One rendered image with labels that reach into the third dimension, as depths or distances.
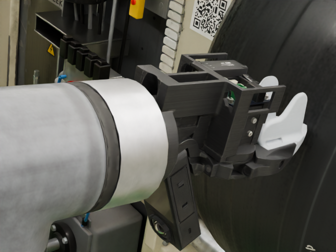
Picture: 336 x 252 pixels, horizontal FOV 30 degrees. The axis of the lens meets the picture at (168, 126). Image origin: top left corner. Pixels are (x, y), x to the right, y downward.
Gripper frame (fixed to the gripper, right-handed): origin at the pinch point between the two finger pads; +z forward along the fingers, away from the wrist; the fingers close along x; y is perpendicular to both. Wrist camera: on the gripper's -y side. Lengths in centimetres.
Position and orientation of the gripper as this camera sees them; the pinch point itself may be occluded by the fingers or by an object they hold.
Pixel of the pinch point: (291, 133)
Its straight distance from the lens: 61.2
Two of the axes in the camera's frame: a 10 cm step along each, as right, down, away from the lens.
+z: 7.4, -1.0, 6.6
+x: -6.2, -4.5, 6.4
